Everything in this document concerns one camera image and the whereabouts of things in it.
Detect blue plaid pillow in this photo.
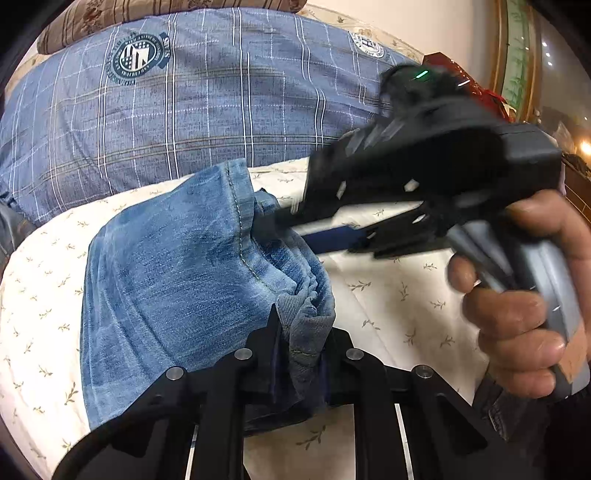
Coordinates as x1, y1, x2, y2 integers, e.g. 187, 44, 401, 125
0, 7, 419, 227

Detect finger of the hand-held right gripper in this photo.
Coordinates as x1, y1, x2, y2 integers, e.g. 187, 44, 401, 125
259, 203, 446, 259

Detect person's right hand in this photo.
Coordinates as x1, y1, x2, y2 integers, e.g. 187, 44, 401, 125
447, 189, 570, 395

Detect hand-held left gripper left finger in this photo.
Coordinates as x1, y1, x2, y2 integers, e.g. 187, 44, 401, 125
53, 305, 291, 480

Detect blue denim pants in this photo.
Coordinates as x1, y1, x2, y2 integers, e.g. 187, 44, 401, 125
79, 158, 337, 437

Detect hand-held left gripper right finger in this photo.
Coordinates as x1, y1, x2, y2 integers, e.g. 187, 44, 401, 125
318, 329, 522, 480

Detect gold framed mirror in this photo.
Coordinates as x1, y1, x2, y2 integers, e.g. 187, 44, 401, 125
495, 0, 591, 155

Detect cream leaf print bed sheet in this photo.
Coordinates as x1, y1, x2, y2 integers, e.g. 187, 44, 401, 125
0, 157, 490, 480

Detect brown striped floral pillow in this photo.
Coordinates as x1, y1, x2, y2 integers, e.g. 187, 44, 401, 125
37, 0, 309, 54

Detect dark red shiny cloth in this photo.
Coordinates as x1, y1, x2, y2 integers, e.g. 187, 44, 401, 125
422, 52, 511, 123

